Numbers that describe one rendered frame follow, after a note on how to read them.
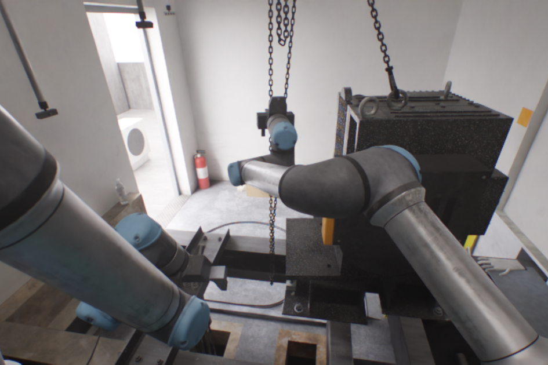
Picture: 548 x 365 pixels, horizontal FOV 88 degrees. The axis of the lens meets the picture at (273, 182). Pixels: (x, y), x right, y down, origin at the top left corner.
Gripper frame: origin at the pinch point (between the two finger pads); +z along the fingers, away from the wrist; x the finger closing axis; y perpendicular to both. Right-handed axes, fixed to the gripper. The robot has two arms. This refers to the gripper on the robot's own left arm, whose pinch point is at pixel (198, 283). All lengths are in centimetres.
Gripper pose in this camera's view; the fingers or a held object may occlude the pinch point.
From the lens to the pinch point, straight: 82.4
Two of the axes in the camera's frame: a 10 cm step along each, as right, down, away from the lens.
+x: -9.8, 0.8, 1.8
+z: 1.9, 6.0, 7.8
